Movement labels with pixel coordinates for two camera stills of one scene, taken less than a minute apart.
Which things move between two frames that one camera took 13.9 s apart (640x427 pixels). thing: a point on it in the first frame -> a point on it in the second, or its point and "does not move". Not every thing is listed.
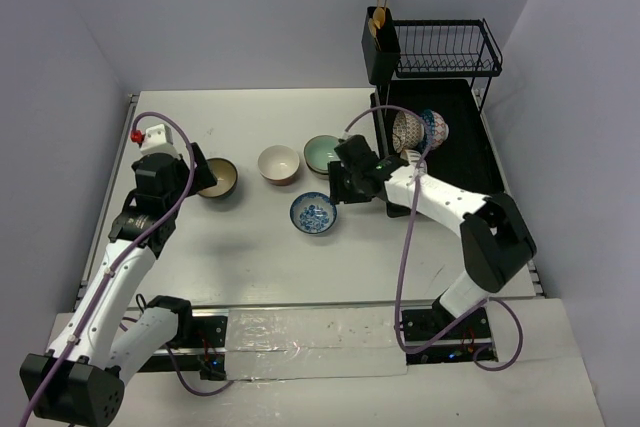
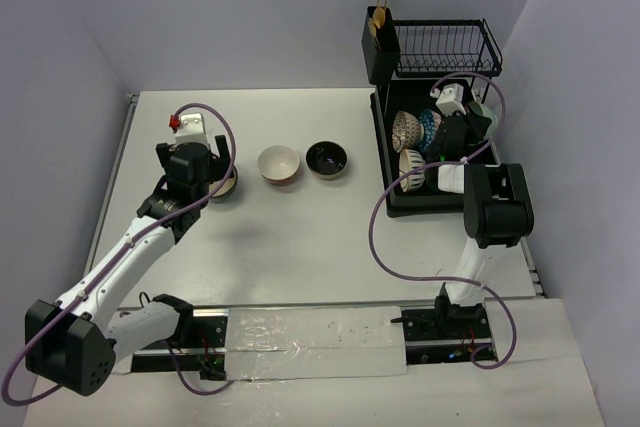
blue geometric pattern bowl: (435, 128) does not move
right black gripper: (339, 194) -> (478, 126)
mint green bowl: (318, 153) -> (485, 111)
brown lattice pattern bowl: (407, 131) does not move
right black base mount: (458, 345) does not move
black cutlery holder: (382, 63) does not move
